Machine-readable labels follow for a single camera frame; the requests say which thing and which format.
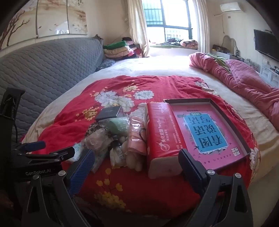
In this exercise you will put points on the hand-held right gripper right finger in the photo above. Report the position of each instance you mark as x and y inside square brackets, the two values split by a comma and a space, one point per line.
[191, 172]

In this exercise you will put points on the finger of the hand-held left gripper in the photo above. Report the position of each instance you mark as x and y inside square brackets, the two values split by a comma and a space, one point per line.
[54, 155]
[34, 145]

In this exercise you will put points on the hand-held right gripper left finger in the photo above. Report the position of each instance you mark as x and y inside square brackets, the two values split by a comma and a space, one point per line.
[81, 172]

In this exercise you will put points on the beige item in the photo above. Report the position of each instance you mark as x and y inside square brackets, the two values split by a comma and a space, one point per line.
[96, 139]

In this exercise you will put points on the red tissue pack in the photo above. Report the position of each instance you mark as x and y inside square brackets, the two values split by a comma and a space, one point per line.
[163, 139]

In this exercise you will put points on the green puff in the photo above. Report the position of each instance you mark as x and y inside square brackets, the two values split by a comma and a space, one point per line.
[117, 126]

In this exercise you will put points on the dark cardboard box lid tray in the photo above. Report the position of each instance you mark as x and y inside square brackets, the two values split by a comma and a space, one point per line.
[235, 128]

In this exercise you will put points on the pink cloth packet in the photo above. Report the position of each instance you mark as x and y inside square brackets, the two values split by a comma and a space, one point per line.
[137, 135]

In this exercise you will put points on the white and blue packet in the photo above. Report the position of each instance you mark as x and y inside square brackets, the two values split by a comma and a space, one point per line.
[99, 158]

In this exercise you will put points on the pink and blue book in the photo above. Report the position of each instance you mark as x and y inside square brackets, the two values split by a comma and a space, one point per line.
[204, 131]

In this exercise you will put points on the bag of white cocoons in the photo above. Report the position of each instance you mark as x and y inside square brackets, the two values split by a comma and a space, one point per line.
[128, 152]

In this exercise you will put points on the dark blue box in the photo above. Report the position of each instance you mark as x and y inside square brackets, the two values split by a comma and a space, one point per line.
[109, 113]

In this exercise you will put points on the grey quilted headboard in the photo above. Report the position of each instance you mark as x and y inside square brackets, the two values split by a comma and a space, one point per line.
[50, 69]

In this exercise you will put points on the red floral blanket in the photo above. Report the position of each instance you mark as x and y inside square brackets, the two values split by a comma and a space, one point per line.
[165, 87]

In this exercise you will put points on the dark patterned pillow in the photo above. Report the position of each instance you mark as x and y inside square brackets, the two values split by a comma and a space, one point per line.
[105, 64]

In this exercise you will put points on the pink quilted duvet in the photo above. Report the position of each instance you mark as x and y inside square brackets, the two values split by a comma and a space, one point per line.
[246, 83]

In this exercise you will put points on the bed with cream sheet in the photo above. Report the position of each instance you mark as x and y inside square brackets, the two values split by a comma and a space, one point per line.
[152, 65]

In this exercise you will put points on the green cloth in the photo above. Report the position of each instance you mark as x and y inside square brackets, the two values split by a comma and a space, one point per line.
[219, 60]

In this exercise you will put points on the stack of folded blankets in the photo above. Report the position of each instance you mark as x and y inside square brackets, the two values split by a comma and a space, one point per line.
[118, 50]

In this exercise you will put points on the white drawer cabinet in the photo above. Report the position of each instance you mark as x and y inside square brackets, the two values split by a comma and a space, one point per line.
[269, 75]

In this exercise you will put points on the folded floral blanket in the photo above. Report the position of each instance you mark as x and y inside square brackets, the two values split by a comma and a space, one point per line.
[189, 44]

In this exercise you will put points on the vanity mirror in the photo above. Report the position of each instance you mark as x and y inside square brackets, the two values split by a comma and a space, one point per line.
[228, 41]

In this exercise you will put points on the cream curtain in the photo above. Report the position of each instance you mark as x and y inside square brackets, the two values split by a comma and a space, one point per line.
[137, 26]
[202, 26]

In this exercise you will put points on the barred window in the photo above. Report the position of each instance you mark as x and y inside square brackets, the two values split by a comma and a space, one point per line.
[172, 17]

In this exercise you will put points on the white air conditioner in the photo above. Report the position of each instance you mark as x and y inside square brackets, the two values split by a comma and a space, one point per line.
[231, 7]

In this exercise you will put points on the floral wall painting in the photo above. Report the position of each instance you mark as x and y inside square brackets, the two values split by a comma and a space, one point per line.
[52, 17]

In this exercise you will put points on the black wall television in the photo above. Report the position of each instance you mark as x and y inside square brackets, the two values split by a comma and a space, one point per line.
[266, 44]

